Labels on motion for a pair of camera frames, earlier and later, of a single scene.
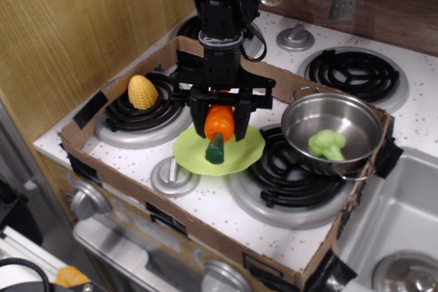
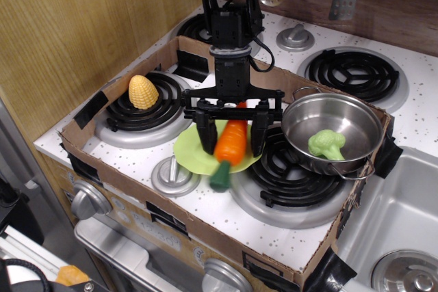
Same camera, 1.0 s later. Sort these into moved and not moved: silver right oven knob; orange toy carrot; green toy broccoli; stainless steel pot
Moved: orange toy carrot
Not moved: silver right oven knob; green toy broccoli; stainless steel pot
